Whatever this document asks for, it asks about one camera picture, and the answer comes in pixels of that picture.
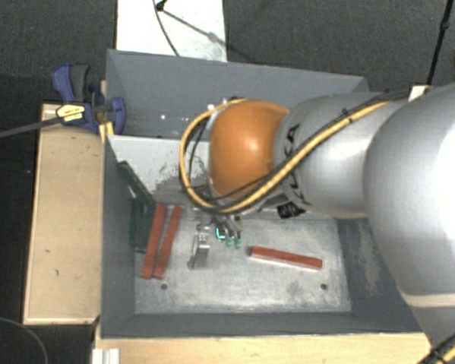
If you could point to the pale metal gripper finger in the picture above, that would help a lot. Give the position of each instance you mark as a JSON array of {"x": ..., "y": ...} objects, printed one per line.
[
  {"x": 201, "y": 238},
  {"x": 200, "y": 257}
]

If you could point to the pale wood flat board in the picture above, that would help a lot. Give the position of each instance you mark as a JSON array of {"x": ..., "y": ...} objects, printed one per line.
[{"x": 67, "y": 226}]

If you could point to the black cylinder on white bracket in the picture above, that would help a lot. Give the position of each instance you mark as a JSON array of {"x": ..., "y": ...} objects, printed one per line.
[{"x": 290, "y": 210}]

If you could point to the grey metal bin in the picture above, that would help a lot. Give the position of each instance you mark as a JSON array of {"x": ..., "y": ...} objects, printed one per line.
[{"x": 244, "y": 292}]

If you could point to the red-brown flat block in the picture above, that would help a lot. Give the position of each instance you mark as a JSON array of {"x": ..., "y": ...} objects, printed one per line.
[
  {"x": 284, "y": 257},
  {"x": 154, "y": 242},
  {"x": 168, "y": 243}
]

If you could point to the dark green flat block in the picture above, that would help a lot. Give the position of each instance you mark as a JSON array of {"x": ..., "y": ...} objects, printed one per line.
[
  {"x": 138, "y": 226},
  {"x": 138, "y": 184}
]

